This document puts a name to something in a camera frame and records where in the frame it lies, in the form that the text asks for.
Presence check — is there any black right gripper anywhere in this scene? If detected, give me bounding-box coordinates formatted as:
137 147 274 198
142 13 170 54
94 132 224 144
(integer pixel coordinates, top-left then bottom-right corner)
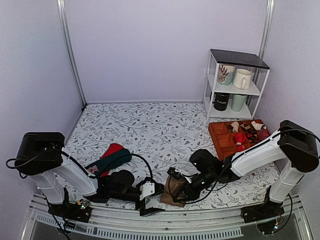
173 169 216 203

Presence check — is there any tan ribbed sock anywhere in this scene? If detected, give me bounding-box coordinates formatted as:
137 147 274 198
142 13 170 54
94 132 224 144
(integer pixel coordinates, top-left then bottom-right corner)
160 176 186 208

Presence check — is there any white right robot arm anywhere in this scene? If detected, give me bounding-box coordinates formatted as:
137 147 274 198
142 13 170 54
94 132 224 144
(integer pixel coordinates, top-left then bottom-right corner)
169 120 320 218

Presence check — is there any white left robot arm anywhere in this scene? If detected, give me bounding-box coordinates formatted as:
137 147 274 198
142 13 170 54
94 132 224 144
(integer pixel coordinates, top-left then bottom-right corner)
12 132 164 222

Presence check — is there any floral patterned table mat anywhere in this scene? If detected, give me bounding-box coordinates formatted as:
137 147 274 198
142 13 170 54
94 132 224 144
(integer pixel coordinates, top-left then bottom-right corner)
64 103 279 211

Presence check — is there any red and green sock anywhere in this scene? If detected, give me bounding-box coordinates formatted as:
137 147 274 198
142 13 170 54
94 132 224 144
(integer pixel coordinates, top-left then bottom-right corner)
85 143 132 178

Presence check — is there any orange wooden divider tray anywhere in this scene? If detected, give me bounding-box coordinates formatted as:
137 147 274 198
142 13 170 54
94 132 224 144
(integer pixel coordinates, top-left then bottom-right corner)
208 119 271 161

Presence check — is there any red rolled sock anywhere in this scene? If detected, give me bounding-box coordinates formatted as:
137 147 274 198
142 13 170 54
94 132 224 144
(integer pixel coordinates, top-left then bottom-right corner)
234 132 248 152

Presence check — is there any beige patterned sock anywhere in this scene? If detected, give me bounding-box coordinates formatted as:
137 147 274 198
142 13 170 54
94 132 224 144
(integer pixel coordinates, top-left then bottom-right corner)
226 121 240 133

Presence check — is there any brown argyle sock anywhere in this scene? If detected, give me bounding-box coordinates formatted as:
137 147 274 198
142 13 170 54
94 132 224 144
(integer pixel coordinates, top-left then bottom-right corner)
239 121 260 144

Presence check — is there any black mug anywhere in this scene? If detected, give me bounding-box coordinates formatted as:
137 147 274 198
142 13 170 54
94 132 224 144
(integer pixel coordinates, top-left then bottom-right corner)
213 92 230 111

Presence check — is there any purple rolled sock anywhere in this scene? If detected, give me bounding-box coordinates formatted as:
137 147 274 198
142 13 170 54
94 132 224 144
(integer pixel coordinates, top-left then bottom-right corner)
258 129 270 141

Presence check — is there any pale green cup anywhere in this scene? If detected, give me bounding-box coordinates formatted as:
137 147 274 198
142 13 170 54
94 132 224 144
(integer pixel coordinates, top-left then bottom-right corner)
231 94 247 112

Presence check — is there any white metal shelf rack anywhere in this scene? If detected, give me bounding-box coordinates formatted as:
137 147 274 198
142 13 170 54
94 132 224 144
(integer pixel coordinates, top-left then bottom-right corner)
203 49 270 120

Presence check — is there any white ceramic mug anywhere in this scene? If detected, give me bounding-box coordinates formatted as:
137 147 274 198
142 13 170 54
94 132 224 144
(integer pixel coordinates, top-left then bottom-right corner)
232 68 252 90

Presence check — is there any coral pattern mug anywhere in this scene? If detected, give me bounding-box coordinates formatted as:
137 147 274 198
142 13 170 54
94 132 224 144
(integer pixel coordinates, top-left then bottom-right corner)
217 63 236 86

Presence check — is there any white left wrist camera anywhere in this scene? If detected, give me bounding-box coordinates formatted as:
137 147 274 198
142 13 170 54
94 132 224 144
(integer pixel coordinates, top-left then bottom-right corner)
139 181 155 201

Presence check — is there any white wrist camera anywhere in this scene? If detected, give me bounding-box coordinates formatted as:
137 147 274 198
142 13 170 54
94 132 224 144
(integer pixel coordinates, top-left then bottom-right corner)
139 181 155 201
178 169 198 184

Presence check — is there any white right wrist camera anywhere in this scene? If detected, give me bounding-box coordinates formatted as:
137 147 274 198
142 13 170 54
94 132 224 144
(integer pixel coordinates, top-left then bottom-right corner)
178 169 198 184

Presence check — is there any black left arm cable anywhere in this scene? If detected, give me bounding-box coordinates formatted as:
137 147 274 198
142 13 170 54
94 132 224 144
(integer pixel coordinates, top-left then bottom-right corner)
5 149 154 180

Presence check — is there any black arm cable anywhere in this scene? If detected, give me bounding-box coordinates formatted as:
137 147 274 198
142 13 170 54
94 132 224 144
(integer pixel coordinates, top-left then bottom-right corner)
169 128 320 203
5 149 154 180

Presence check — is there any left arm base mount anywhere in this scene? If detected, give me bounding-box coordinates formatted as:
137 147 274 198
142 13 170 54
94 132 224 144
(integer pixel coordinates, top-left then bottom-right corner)
48 192 92 223

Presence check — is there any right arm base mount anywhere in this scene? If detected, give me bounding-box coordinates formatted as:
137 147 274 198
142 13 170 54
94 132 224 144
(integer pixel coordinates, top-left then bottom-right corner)
240 192 284 223

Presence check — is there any aluminium front rail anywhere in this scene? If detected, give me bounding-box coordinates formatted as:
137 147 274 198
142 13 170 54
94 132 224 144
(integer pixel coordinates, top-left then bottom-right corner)
19 193 314 240

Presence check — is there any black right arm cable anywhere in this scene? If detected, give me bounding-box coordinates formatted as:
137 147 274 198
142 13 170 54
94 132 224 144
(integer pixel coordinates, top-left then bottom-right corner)
169 128 320 203

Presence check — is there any right aluminium corner post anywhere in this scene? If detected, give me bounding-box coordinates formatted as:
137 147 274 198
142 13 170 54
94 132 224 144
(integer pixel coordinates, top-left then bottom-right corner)
258 0 275 59

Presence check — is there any aluminium corner post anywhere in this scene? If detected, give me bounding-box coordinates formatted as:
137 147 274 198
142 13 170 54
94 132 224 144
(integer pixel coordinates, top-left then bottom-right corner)
258 0 275 59
56 0 88 109

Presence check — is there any left aluminium corner post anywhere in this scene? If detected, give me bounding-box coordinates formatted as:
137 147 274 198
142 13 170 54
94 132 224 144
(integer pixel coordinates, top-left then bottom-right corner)
56 0 88 109

